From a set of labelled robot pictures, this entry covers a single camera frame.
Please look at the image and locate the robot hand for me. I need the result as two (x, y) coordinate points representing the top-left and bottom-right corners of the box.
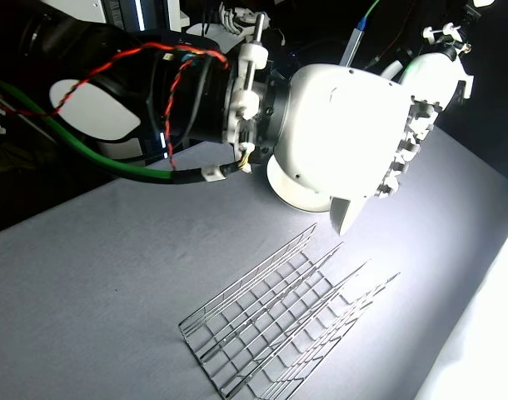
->
(378, 44), (467, 114)
(266, 62), (443, 237)

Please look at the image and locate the white round plate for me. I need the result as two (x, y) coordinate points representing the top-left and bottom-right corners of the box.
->
(265, 154), (336, 214)

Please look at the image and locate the spare white robot hand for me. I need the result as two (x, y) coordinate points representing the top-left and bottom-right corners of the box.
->
(218, 2), (271, 37)

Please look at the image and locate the white display stand base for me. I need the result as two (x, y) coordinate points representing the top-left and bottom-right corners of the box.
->
(186, 22), (238, 43)

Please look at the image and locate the white backdrop sheet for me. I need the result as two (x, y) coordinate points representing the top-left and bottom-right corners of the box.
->
(414, 216), (508, 400)

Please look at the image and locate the grey table cloth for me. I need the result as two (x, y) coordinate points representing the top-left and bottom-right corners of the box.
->
(0, 124), (508, 400)

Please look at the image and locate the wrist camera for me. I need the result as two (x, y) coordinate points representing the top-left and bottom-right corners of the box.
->
(452, 62), (476, 102)

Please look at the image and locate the metal wire dish rack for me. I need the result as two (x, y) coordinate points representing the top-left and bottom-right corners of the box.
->
(177, 222), (401, 400)

